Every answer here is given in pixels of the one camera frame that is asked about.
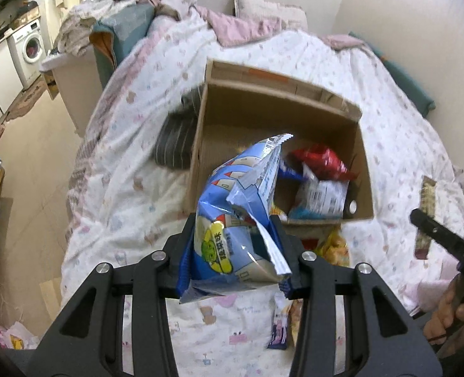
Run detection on yellow wafer packet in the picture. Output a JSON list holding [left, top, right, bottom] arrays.
[[411, 175, 436, 260]]

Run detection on light blue cartoon packet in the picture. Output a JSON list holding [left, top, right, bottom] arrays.
[[267, 292, 292, 350]]

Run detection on yellow chips bag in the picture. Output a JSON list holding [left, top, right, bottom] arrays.
[[315, 227, 349, 267]]

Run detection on white snack packet barcode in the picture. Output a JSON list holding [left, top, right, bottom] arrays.
[[288, 163, 349, 221]]

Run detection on red snack bag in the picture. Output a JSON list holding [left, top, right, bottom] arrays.
[[292, 144, 358, 181]]

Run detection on blue snack bag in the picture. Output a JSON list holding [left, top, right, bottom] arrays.
[[177, 134, 292, 303]]

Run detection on person's right hand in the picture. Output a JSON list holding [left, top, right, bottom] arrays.
[[423, 279, 464, 356]]

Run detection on patterned white bed quilt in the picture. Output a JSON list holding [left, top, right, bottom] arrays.
[[61, 4, 464, 312]]

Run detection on grey striped garment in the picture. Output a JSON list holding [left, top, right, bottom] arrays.
[[153, 84, 205, 170]]

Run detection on patterned door mat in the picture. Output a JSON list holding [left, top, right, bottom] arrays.
[[3, 76, 47, 123]]

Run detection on white bedside cabinet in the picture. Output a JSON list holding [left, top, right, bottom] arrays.
[[40, 46, 102, 137]]

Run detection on open cardboard box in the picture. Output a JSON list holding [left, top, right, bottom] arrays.
[[183, 58, 375, 240]]

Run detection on patterned pillow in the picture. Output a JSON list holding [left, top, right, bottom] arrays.
[[233, 0, 308, 31]]

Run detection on white washing machine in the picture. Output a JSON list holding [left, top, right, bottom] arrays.
[[7, 19, 45, 90]]

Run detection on teal cushion on cabinet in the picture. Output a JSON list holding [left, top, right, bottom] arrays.
[[89, 3, 155, 88]]

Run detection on pink blanket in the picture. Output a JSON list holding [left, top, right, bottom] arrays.
[[194, 5, 366, 51]]

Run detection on pile of clothes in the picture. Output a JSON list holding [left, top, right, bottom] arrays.
[[50, 0, 142, 57]]

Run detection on teal cushion by wall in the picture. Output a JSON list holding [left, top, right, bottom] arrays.
[[347, 32, 436, 119]]

